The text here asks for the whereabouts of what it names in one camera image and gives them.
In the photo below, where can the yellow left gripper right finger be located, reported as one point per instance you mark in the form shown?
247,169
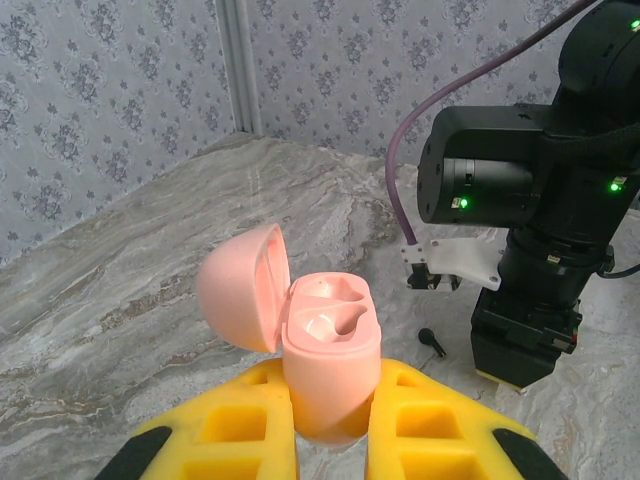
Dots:
450,440

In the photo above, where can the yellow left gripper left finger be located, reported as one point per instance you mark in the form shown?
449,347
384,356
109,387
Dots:
225,440

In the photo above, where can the pink earbud charging case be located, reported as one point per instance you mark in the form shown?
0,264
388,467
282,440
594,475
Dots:
330,380

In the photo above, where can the aluminium frame corner post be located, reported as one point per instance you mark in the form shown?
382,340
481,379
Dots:
240,65

